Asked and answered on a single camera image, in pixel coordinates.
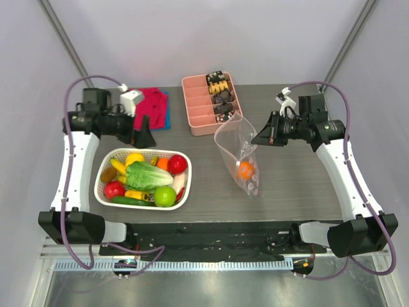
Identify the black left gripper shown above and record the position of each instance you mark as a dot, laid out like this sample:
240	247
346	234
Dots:
137	138

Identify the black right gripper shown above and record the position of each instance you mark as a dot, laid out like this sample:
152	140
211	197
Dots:
273	130

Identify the clear zip top bag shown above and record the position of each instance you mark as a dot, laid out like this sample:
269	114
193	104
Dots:
233	139

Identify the green toy lettuce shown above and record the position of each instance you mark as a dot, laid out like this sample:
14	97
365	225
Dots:
142	176

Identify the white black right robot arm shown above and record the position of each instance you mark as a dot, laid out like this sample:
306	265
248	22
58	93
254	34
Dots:
363	218

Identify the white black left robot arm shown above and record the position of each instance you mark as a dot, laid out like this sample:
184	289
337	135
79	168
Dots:
69	219

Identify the yellow toy bell pepper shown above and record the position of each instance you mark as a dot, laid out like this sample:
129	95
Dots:
134	157

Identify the blue folded cloth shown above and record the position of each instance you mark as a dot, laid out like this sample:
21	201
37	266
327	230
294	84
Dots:
160	110

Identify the small orange toy fruit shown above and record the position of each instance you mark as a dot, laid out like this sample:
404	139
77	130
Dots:
162	163

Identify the yellow toy banana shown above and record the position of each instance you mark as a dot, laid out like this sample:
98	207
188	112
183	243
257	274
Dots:
119	166

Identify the magenta folded cloth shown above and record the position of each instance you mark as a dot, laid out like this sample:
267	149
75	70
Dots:
144	108

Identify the red toy apple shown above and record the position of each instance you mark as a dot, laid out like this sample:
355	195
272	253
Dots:
177	164

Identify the white perforated plastic basket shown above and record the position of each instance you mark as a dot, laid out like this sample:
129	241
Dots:
151	156

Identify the black pink dotted sock roll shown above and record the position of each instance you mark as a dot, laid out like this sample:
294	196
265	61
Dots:
224	117

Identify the black brown sock roll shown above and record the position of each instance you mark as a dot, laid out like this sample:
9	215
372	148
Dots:
223	108

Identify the brown toy kiwi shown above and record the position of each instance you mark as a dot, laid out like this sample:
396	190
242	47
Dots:
108	175

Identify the white toy radish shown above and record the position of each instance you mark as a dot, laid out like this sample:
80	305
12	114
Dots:
179	182

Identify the dark brown sock roll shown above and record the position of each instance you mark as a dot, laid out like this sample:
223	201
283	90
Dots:
223	97

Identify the red toy tomato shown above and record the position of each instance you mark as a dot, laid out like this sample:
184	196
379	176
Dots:
113	189

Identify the green toy apple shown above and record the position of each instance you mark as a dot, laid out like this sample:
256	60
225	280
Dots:
164	196

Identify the green toy cucumber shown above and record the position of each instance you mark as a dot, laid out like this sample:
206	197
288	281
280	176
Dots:
123	200

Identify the red toy chili pepper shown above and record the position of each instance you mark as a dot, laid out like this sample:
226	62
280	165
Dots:
180	194

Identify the pink divided organizer tray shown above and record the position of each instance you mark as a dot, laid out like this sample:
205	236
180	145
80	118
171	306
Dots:
199	105

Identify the yellow black sock roll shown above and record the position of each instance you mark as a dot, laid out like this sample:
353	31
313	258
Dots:
218	87

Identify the black patterned sock roll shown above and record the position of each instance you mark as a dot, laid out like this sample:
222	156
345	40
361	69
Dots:
215	77

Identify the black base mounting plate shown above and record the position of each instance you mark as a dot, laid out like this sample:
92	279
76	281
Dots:
246	241

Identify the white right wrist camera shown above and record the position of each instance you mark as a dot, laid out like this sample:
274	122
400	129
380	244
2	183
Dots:
286	102

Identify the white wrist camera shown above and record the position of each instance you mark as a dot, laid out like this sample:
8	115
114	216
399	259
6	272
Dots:
129	99
286	102

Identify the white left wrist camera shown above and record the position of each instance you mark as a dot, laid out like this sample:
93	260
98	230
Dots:
129	99

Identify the perforated metal cable tray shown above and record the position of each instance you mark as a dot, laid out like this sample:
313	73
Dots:
122	265

